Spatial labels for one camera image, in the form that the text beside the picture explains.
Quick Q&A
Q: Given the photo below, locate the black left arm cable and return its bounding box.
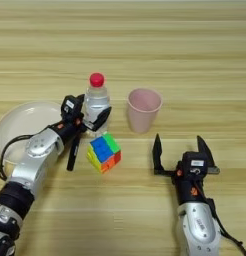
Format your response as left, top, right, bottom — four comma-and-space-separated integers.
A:
0, 133, 36, 181

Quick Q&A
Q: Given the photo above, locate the black marker pen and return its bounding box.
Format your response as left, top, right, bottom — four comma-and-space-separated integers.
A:
66, 131, 82, 172

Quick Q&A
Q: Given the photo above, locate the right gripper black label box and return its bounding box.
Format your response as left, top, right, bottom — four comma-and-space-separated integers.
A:
181, 151, 209, 179

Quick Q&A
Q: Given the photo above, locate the cream round plate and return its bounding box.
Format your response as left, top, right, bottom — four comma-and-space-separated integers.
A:
0, 101, 64, 166

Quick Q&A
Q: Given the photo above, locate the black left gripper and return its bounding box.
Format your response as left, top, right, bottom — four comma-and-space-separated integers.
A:
49, 93, 113, 143

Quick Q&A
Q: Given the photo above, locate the multicoloured puzzle cube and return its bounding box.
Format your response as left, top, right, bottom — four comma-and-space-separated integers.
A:
87, 132, 123, 174

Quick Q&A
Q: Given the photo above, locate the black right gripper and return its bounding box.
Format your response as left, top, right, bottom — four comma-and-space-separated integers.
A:
151, 133, 221, 206

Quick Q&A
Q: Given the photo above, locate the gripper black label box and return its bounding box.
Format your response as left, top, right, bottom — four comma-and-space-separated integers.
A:
60, 94, 84, 119
181, 151, 209, 179

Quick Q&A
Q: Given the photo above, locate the clear red-capped water bottle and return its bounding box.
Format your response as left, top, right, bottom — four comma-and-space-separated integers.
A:
83, 72, 111, 136

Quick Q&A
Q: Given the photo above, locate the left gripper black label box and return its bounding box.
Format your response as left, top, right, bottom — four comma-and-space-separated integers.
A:
60, 94, 84, 119

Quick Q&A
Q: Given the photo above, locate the pink plastic cup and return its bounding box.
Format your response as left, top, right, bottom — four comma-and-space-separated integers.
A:
126, 88, 163, 134

